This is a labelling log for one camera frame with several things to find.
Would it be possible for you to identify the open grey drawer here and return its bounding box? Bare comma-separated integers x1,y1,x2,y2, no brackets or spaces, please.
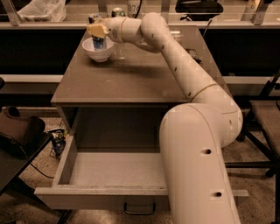
34,108,249,213

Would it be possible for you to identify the redbull can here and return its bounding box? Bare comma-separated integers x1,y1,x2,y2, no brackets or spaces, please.
88,14,107,50

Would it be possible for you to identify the grey cabinet table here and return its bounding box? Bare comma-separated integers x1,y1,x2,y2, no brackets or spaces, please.
52,25,237,127

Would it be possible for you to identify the dark snack packet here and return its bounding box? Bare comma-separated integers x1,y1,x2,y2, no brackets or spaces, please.
186,49,201,63

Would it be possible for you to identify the dark side table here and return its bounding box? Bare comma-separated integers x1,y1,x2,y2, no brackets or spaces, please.
0,132,74,224

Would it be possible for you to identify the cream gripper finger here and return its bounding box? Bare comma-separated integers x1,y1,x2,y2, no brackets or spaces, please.
87,24,109,39

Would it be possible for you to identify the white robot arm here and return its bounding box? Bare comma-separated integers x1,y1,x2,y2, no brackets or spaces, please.
87,13,242,224

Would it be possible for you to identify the black bag on shelf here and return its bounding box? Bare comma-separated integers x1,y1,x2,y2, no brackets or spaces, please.
175,0,223,21

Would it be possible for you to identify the black drawer handle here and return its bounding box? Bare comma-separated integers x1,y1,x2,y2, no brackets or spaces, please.
123,203,157,215

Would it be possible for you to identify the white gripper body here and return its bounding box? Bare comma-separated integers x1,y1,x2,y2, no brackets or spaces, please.
105,17,126,43

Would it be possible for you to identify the white plastic bag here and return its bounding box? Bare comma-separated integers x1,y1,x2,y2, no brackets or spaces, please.
17,0,67,22

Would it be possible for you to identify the white bowl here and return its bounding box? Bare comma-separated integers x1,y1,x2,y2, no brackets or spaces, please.
82,37,115,62

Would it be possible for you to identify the green soda can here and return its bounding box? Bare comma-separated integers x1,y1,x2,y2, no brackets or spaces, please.
111,8,126,18

